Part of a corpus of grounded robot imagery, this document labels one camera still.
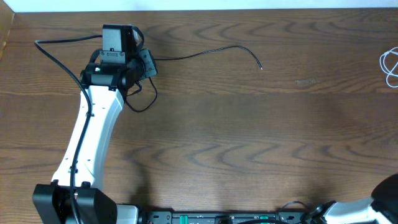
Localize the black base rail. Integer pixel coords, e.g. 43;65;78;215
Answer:
138;210;305;224

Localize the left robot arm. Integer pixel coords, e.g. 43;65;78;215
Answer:
32;24;157;223

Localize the black USB cable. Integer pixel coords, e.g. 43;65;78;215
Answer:
124;45;264;113

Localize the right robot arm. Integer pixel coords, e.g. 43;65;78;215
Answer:
303;174;397;224

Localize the white USB cable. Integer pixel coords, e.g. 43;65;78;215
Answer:
379;46;398;89

